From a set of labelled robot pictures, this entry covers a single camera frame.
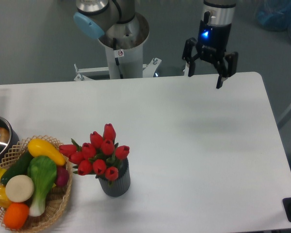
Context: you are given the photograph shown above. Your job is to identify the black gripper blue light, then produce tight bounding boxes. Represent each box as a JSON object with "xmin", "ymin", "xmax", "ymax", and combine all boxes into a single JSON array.
[{"xmin": 182, "ymin": 11, "xmax": 239, "ymax": 89}]

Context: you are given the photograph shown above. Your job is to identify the red tulip bouquet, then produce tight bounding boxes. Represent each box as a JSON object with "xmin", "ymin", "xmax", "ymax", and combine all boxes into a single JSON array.
[{"xmin": 59, "ymin": 123, "xmax": 130, "ymax": 184}]

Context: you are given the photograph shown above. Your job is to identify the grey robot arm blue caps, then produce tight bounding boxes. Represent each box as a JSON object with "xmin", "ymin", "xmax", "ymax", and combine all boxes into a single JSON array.
[{"xmin": 73, "ymin": 0, "xmax": 238, "ymax": 88}]

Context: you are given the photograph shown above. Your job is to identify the dark grey ribbed vase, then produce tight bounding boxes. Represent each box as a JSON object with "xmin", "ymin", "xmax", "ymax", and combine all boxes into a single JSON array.
[{"xmin": 98, "ymin": 158, "xmax": 130, "ymax": 197}]

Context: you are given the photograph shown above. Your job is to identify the blue plastic bag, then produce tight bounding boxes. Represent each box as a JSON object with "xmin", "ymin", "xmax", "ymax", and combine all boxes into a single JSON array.
[{"xmin": 254, "ymin": 0, "xmax": 291, "ymax": 40}]

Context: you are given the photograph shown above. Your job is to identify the yellow squash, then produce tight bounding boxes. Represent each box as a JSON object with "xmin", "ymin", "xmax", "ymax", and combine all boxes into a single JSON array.
[{"xmin": 27, "ymin": 138, "xmax": 66, "ymax": 166}]

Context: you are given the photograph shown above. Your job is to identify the green bok choy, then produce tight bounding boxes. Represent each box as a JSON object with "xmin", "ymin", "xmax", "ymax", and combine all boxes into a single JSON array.
[{"xmin": 27, "ymin": 155, "xmax": 57, "ymax": 217}]

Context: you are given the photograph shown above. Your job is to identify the woven wicker basket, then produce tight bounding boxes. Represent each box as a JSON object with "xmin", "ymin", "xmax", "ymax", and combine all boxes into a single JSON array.
[{"xmin": 0, "ymin": 135, "xmax": 72, "ymax": 233}]

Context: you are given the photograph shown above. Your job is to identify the dark green cucumber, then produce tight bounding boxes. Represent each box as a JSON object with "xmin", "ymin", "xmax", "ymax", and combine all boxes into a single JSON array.
[{"xmin": 0, "ymin": 150, "xmax": 33, "ymax": 185}]

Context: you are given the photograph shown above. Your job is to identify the round cream white vegetable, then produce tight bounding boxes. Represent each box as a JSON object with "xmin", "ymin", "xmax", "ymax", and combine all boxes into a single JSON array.
[{"xmin": 5, "ymin": 175, "xmax": 34, "ymax": 202}]

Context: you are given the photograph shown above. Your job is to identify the orange fruit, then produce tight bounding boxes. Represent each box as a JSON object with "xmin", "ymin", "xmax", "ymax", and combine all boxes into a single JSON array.
[{"xmin": 3, "ymin": 202, "xmax": 29, "ymax": 230}]

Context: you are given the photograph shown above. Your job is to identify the yellow bell pepper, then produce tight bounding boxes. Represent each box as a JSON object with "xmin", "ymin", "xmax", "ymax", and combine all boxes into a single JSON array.
[{"xmin": 0, "ymin": 185, "xmax": 12, "ymax": 209}]

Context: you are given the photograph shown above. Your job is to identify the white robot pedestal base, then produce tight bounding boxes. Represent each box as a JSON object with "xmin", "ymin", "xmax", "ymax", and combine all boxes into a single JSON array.
[{"xmin": 74, "ymin": 13, "xmax": 162, "ymax": 79}]

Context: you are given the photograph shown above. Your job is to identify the black cable on pedestal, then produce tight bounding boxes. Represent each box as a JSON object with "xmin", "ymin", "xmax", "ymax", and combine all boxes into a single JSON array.
[{"xmin": 112, "ymin": 38, "xmax": 124, "ymax": 79}]

